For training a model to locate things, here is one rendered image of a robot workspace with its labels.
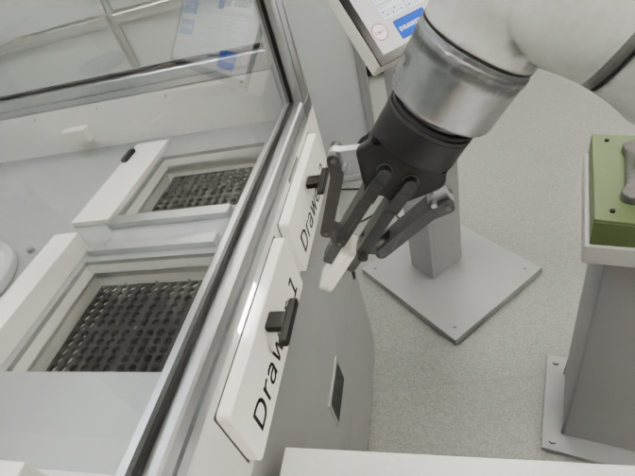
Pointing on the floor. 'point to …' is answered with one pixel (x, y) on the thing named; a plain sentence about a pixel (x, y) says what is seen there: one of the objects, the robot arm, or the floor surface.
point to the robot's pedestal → (596, 360)
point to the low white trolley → (431, 465)
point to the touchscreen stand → (450, 269)
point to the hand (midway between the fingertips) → (337, 263)
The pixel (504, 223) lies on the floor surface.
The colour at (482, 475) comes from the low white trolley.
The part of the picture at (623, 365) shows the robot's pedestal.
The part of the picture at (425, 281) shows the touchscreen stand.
